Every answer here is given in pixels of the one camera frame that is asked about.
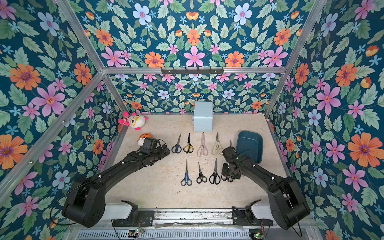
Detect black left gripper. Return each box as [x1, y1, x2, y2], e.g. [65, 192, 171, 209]
[148, 143, 171, 165]

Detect black grey handled scissors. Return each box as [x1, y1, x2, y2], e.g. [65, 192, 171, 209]
[209, 159, 221, 185]

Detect cream kitchen scissors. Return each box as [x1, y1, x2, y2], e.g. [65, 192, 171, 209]
[212, 133, 224, 156]

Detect dark blue handled scissors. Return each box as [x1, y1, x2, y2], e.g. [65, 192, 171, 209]
[171, 134, 182, 154]

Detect black grey slim scissors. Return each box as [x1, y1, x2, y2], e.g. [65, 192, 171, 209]
[196, 163, 208, 184]

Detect teal plastic storage box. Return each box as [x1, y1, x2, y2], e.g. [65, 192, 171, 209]
[236, 131, 263, 164]

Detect pink kitchen scissors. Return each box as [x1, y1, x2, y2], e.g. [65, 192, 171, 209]
[197, 132, 209, 158]

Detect yellow black handled scissors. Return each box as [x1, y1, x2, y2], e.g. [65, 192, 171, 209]
[183, 134, 194, 154]

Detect blue grey handled scissors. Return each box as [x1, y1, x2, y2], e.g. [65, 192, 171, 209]
[181, 160, 193, 187]

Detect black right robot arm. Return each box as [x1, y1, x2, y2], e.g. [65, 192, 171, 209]
[222, 147, 310, 230]

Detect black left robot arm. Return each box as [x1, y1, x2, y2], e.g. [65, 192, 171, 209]
[62, 137, 170, 228]

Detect light blue square box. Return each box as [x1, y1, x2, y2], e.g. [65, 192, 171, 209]
[193, 102, 213, 132]

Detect orange white tiger plush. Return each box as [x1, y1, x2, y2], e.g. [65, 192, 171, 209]
[137, 133, 152, 146]

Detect pink white plush toy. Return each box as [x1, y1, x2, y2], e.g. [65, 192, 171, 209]
[118, 112, 148, 131]

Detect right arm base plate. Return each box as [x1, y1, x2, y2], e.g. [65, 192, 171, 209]
[232, 206, 274, 227]

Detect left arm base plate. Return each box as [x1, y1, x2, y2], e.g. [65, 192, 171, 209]
[112, 210, 155, 228]

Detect black hook rail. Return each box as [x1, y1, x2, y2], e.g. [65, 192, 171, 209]
[161, 67, 225, 75]

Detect white slotted cable duct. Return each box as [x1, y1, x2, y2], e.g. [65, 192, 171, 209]
[76, 229, 251, 240]

